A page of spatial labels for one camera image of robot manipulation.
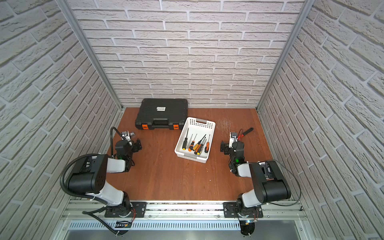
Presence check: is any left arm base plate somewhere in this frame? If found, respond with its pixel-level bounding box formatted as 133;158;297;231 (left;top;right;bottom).
105;202;147;218

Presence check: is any small black clear object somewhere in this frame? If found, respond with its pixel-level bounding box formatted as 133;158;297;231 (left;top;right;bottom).
121;131;135;141

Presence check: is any orange grey handle screwdriver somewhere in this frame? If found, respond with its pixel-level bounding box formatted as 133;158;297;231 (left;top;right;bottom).
195;137;206;155

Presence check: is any orange black handle screwdriver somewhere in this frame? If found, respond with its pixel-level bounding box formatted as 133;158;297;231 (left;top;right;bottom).
188;135;197;152

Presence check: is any black plastic tool case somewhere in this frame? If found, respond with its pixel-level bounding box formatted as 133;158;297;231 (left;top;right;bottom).
135;98;188;130

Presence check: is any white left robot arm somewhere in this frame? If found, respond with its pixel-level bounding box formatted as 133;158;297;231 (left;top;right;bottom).
60;139;142;218

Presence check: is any black corrugated cable hose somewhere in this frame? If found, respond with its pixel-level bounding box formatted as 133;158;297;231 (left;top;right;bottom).
59;126;127;236

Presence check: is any white perforated plastic bin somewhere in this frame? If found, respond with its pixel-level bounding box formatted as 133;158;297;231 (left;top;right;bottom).
175;117;216;164

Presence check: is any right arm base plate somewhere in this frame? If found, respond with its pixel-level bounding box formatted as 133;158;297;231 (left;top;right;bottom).
223;202;264;219

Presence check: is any black yellow handle screwdriver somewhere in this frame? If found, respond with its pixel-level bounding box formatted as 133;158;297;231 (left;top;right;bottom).
193;135;206;152

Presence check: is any aluminium mounting rail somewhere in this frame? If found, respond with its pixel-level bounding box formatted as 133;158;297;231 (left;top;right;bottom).
61;200;307;221

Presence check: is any red pipe wrench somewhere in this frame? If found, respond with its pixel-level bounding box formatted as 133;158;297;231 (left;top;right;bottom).
238;128;254;141

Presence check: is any black green handle screwdriver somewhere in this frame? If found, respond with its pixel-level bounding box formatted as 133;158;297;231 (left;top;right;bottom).
205;135;211;153

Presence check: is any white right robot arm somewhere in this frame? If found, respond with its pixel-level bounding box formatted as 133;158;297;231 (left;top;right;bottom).
220;142;291;217

